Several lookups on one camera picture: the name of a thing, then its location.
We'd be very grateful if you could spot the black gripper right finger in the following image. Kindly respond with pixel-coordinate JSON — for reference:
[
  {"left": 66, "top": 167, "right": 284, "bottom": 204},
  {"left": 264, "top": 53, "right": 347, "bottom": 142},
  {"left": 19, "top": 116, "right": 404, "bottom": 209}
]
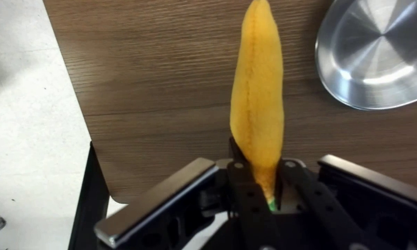
[{"left": 275, "top": 157, "right": 364, "bottom": 250}]

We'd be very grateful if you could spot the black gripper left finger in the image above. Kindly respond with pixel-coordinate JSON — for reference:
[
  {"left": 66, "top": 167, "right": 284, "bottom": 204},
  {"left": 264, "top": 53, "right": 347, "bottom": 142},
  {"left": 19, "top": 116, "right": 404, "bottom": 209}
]
[{"left": 226, "top": 138, "right": 277, "bottom": 250}]

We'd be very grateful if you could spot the yellow banana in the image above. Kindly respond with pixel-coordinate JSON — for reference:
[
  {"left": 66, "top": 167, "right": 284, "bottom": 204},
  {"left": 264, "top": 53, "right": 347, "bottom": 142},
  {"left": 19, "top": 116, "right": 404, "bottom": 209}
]
[{"left": 229, "top": 0, "right": 284, "bottom": 214}]

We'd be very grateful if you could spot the silver metal pan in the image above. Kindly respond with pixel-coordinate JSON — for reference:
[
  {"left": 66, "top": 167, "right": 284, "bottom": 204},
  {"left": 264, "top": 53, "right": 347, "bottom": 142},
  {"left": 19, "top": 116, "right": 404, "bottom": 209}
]
[{"left": 314, "top": 0, "right": 417, "bottom": 111}]

